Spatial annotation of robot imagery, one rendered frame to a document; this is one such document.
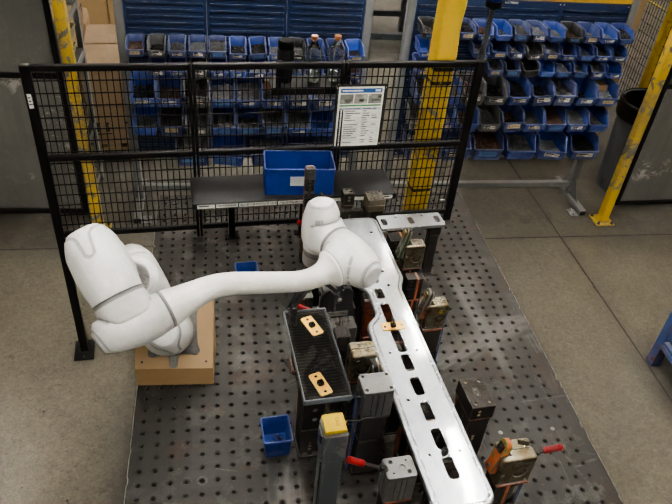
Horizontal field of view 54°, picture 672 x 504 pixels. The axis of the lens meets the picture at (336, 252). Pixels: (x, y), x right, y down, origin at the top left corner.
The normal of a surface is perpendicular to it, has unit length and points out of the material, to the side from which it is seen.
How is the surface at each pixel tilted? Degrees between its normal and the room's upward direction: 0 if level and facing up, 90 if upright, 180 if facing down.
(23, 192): 93
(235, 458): 0
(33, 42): 91
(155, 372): 90
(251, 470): 0
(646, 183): 91
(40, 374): 0
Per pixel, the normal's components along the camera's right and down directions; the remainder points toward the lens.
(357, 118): 0.22, 0.62
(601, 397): 0.08, -0.79
